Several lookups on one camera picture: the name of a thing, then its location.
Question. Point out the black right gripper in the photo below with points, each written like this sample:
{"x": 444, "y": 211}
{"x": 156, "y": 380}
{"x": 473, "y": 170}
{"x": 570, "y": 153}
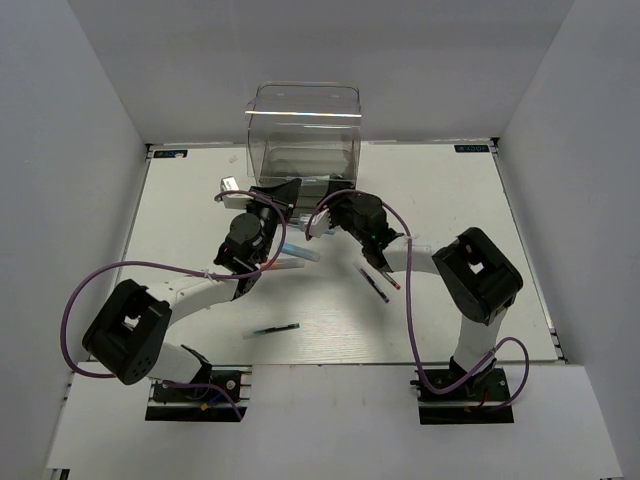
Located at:
{"x": 336, "y": 204}

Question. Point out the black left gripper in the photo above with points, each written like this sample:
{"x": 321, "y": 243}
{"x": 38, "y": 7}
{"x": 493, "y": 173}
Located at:
{"x": 284, "y": 193}

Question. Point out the blue cap highlighter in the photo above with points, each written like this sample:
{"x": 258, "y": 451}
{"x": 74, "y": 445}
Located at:
{"x": 300, "y": 252}

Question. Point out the clear acrylic drawer organizer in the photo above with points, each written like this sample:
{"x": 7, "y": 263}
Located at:
{"x": 305, "y": 130}

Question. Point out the orange cap highlighter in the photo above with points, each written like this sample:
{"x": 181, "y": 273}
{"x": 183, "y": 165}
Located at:
{"x": 286, "y": 263}

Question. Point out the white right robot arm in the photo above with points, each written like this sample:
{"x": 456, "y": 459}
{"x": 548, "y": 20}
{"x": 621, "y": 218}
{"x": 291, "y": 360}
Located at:
{"x": 481, "y": 281}

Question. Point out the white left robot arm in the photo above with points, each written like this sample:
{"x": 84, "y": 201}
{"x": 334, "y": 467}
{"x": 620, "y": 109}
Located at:
{"x": 128, "y": 334}

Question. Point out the purple ink pen refill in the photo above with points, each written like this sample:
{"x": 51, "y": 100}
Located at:
{"x": 369, "y": 279}

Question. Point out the red ink pen refill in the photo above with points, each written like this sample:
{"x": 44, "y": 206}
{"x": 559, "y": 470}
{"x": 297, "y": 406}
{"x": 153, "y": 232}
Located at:
{"x": 388, "y": 277}

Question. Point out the green ink pen refill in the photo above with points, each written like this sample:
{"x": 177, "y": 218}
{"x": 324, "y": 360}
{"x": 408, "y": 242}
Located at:
{"x": 269, "y": 330}

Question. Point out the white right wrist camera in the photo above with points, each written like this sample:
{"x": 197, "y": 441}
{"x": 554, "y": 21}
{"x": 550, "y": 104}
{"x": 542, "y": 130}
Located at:
{"x": 317, "y": 225}

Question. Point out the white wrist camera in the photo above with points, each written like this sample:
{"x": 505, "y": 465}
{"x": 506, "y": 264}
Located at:
{"x": 230, "y": 195}
{"x": 317, "y": 225}

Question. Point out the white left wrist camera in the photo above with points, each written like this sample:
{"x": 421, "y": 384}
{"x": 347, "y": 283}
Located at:
{"x": 230, "y": 195}

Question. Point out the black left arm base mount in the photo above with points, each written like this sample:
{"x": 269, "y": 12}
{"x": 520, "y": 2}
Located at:
{"x": 227, "y": 402}

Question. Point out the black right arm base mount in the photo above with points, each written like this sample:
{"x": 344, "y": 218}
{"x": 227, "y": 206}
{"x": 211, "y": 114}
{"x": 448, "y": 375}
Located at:
{"x": 480, "y": 406}

